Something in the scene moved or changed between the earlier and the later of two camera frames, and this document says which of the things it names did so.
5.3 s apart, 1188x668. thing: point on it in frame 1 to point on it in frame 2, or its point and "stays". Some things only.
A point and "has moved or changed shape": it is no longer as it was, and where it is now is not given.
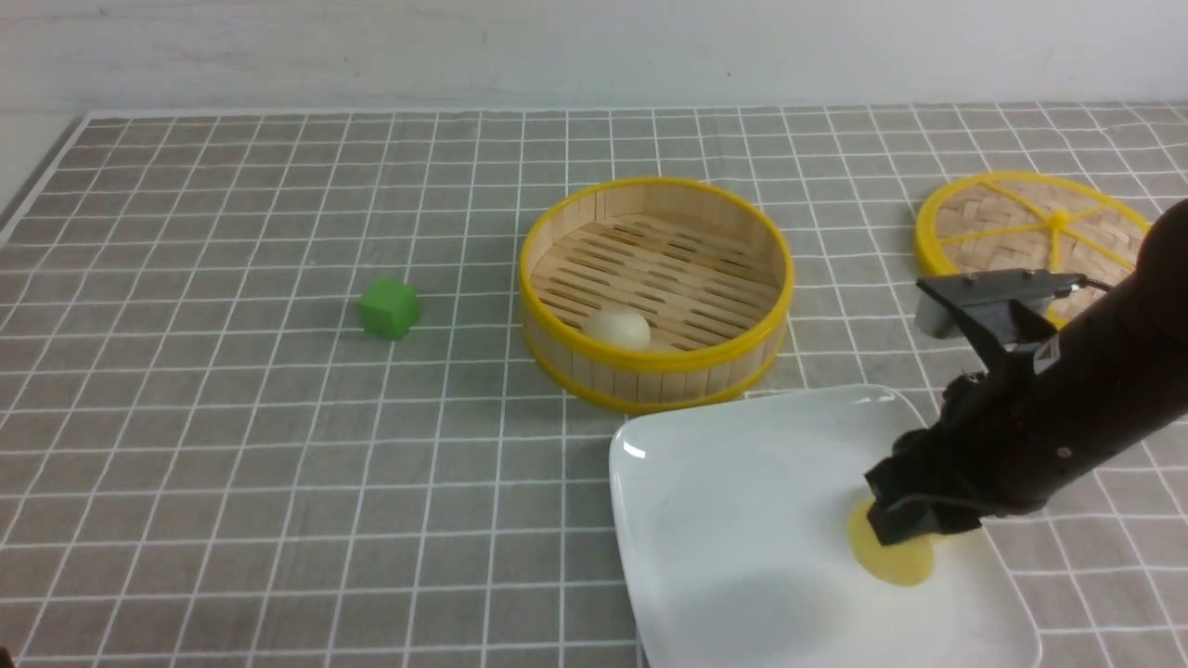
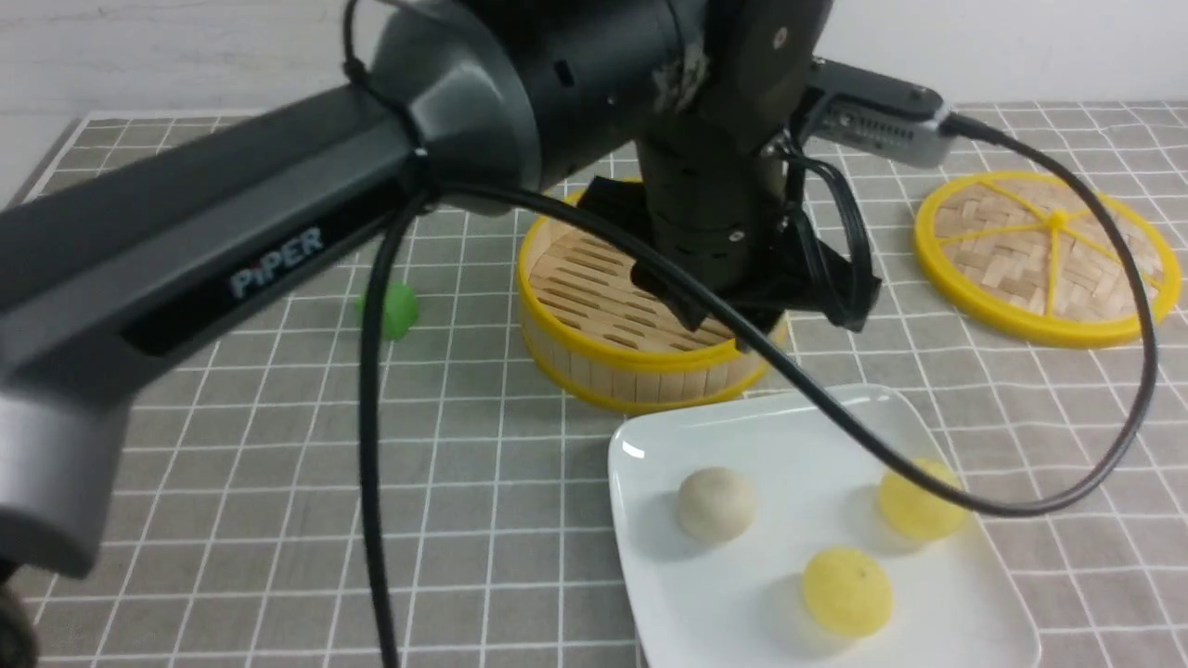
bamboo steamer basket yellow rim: [710, 270] stays
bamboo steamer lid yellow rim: [1002, 221] stays
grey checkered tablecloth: [275, 489] stays
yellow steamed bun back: [909, 561] has moved or changed shape
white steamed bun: [621, 327] to [716, 504]
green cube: [389, 309] stays
